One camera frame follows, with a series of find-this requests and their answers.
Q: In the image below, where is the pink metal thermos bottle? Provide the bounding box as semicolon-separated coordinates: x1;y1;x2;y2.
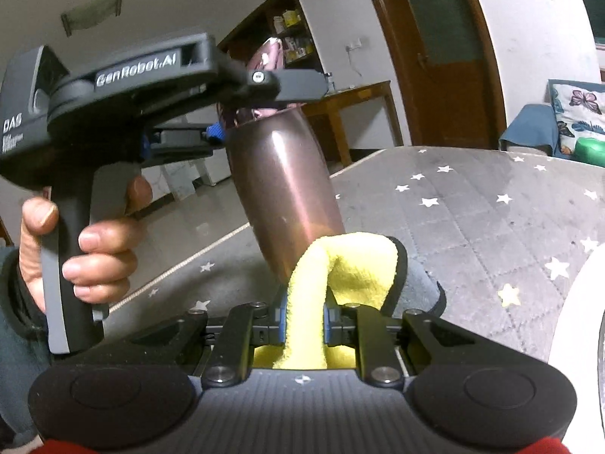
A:
217;36;348;285

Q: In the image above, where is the yellow grey cleaning cloth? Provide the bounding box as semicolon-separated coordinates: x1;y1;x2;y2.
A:
252;230;447;371

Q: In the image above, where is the ceiling light fixture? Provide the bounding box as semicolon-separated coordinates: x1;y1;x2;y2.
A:
60;0;123;37

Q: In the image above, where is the large butterfly pillow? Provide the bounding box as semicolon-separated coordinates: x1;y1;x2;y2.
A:
548;80;604;156

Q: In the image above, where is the grey star table cover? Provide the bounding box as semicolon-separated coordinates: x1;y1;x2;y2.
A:
106;148;604;359

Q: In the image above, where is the induction cooker in table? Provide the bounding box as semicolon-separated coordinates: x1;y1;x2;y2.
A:
549;246;604;453

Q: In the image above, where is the wooden side table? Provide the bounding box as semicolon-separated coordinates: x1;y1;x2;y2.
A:
302;80;404;167

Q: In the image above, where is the grey sleeve forearm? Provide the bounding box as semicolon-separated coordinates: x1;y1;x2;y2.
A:
0;247;51;449

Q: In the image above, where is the dark wooden bookshelf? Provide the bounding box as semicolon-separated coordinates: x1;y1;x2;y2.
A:
219;0;324;72

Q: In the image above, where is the blue sofa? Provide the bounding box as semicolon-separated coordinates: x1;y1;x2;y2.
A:
500;87;577;161

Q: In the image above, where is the person left hand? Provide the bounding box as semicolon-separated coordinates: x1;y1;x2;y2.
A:
20;175;153;311

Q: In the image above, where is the brown wooden door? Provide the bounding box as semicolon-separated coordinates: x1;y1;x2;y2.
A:
372;0;507;149

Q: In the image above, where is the green plastic bowl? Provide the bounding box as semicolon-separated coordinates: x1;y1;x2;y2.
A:
573;137;605;167

